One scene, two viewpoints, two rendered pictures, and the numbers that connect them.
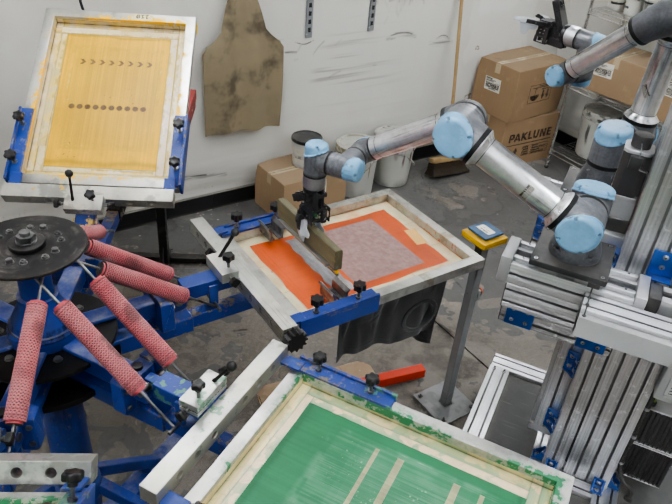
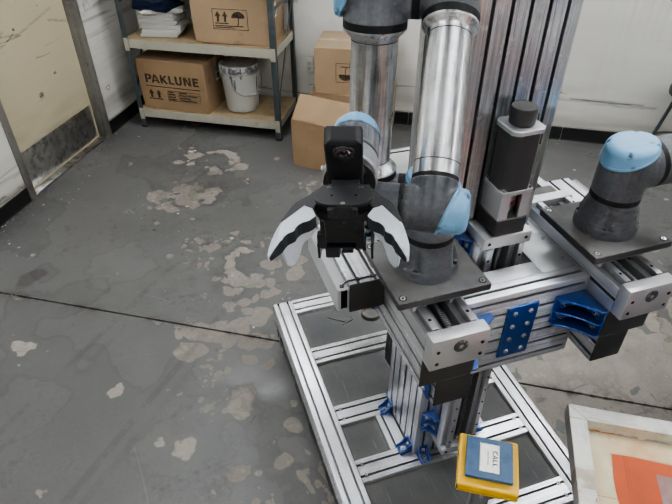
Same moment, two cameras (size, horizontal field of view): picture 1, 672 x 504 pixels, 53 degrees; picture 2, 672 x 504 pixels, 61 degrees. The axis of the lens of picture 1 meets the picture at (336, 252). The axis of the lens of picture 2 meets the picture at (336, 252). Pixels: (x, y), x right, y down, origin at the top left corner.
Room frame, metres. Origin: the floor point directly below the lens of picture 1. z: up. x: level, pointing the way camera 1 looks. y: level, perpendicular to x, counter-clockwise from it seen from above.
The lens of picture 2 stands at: (2.99, -0.28, 2.08)
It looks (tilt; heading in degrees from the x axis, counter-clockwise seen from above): 38 degrees down; 229
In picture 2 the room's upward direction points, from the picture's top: straight up
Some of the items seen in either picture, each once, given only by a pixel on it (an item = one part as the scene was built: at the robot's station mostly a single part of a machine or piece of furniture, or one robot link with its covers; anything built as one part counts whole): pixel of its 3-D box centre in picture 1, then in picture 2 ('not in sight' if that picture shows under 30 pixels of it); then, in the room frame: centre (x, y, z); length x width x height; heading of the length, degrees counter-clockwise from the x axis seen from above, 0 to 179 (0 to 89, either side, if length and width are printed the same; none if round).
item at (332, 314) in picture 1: (337, 311); not in sight; (1.68, -0.02, 0.98); 0.30 x 0.05 x 0.07; 126
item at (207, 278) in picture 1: (206, 282); not in sight; (1.72, 0.40, 1.02); 0.17 x 0.06 x 0.05; 126
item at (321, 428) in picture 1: (328, 452); not in sight; (1.06, -0.03, 1.05); 1.08 x 0.61 x 0.23; 66
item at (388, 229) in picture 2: (524, 25); (392, 247); (2.60, -0.62, 1.68); 0.09 x 0.03 x 0.06; 80
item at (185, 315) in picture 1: (242, 302); not in sight; (1.79, 0.30, 0.89); 1.24 x 0.06 x 0.06; 126
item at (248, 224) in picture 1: (256, 228); not in sight; (2.13, 0.31, 0.98); 0.30 x 0.05 x 0.07; 126
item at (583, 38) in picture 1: (591, 43); (354, 148); (2.46, -0.84, 1.67); 0.11 x 0.08 x 0.09; 44
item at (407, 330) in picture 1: (386, 313); not in sight; (1.93, -0.20, 0.79); 0.46 x 0.09 x 0.33; 126
